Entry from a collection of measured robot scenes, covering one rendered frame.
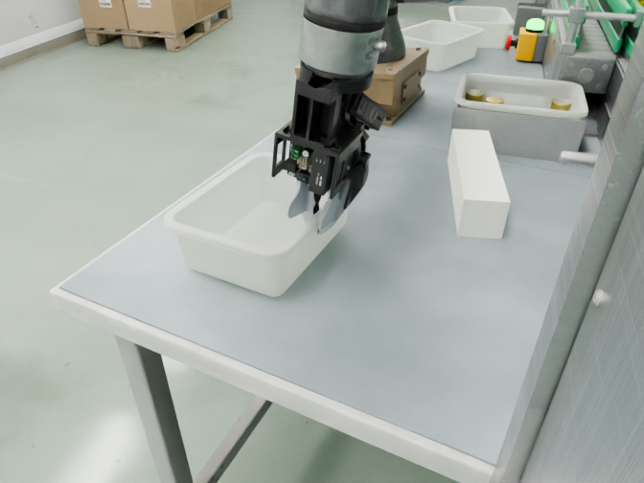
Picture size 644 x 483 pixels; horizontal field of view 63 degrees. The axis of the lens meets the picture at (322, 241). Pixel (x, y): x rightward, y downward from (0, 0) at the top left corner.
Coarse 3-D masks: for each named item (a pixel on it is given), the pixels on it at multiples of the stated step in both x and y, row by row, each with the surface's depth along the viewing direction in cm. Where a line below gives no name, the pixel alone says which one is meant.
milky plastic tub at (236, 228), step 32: (256, 160) 76; (224, 192) 71; (256, 192) 78; (288, 192) 78; (192, 224) 67; (224, 224) 73; (256, 224) 74; (288, 224) 74; (192, 256) 64; (224, 256) 61; (256, 256) 57; (288, 256) 60; (256, 288) 62
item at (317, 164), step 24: (312, 72) 49; (312, 96) 48; (336, 96) 48; (312, 120) 50; (336, 120) 51; (312, 144) 51; (336, 144) 52; (360, 144) 56; (288, 168) 54; (312, 168) 52; (336, 168) 51; (312, 192) 54; (336, 192) 54
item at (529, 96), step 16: (464, 80) 102; (480, 80) 106; (496, 80) 105; (512, 80) 104; (528, 80) 103; (544, 80) 102; (560, 80) 102; (464, 96) 101; (496, 96) 106; (512, 96) 105; (528, 96) 104; (544, 96) 103; (560, 96) 103; (576, 96) 97; (512, 112) 92; (528, 112) 91; (544, 112) 90; (560, 112) 89; (576, 112) 89
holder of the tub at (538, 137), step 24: (456, 120) 95; (480, 120) 94; (504, 120) 93; (528, 120) 91; (552, 120) 90; (576, 120) 89; (600, 120) 103; (504, 144) 95; (528, 144) 94; (552, 144) 92; (576, 144) 91; (600, 144) 99
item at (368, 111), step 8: (360, 96) 53; (352, 104) 53; (360, 104) 53; (368, 104) 55; (376, 104) 58; (352, 112) 53; (360, 112) 54; (368, 112) 56; (376, 112) 58; (384, 112) 62; (360, 120) 56; (368, 120) 58; (376, 120) 60; (368, 128) 62; (376, 128) 62
